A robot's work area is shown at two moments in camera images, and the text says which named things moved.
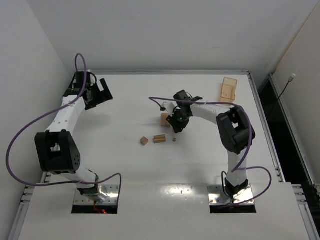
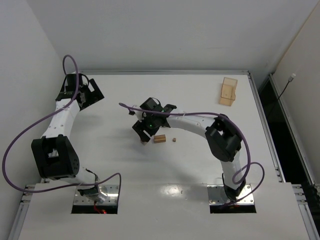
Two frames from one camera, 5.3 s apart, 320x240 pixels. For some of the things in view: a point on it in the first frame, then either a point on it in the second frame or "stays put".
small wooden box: [228, 90] stays put
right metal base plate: [216, 195] stays put
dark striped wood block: [159, 138] stays put
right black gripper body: [177, 122] → [140, 127]
